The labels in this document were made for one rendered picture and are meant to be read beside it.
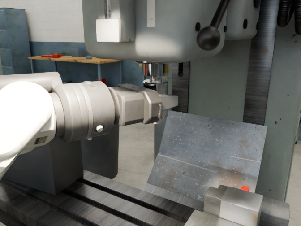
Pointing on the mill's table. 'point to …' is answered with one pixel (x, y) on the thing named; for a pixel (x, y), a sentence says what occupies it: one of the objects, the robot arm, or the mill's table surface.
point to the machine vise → (281, 209)
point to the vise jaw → (207, 220)
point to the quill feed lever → (212, 29)
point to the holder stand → (48, 166)
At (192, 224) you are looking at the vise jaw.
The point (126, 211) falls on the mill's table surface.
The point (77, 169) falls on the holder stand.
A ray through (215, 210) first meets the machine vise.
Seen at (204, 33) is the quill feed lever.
